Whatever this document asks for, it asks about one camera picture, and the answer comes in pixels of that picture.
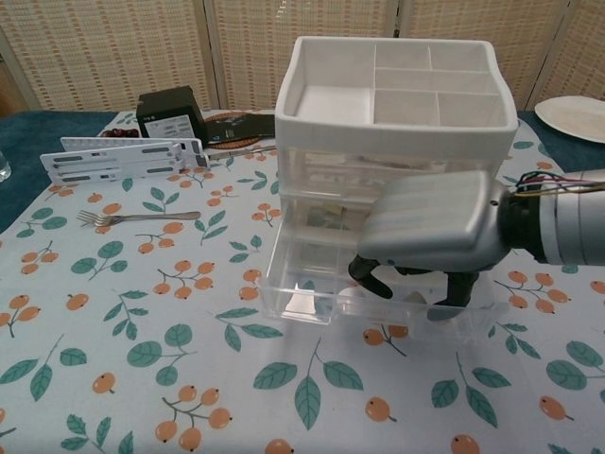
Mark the metal fork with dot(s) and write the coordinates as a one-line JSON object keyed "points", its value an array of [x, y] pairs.
{"points": [[142, 217]]}

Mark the dark blue table cover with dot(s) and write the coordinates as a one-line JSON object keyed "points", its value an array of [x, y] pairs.
{"points": [[28, 137]]}

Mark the clear plastic drawer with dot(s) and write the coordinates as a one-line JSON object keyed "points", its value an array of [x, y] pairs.
{"points": [[331, 170], [302, 222], [283, 298]]}

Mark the white plastic drawer organizer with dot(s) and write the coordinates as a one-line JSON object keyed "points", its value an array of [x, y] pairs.
{"points": [[331, 125]]}

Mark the bamboo folding screen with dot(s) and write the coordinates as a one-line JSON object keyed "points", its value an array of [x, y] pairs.
{"points": [[118, 47]]}

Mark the black printed card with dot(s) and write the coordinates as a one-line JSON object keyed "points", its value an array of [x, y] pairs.
{"points": [[246, 125]]}

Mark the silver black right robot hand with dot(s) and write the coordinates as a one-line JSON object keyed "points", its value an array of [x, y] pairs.
{"points": [[435, 222]]}

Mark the dark red cherries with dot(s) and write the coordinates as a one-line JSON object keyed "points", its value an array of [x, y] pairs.
{"points": [[120, 133]]}

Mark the round woven brown coaster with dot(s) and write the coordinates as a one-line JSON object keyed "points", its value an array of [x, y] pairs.
{"points": [[238, 142]]}

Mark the white folding stand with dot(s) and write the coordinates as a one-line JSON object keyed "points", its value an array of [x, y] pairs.
{"points": [[118, 161]]}

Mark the black cardboard box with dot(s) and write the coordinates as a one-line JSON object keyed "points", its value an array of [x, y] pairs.
{"points": [[165, 106]]}

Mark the white round plate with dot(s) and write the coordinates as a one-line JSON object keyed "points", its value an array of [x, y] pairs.
{"points": [[572, 116]]}

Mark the floral fruit print tablecloth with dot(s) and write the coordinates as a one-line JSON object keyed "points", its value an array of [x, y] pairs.
{"points": [[189, 331]]}

